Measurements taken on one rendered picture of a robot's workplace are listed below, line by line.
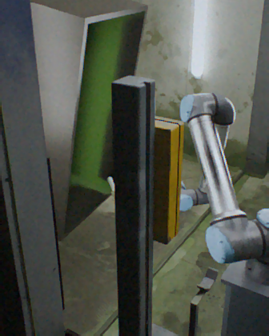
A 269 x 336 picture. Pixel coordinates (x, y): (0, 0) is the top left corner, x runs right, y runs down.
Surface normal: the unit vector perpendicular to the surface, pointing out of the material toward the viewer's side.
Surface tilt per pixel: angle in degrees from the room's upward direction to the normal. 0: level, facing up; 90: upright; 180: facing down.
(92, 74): 90
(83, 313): 0
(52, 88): 90
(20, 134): 90
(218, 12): 90
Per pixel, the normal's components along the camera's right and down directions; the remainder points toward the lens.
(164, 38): -0.54, 0.36
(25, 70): 0.84, 0.22
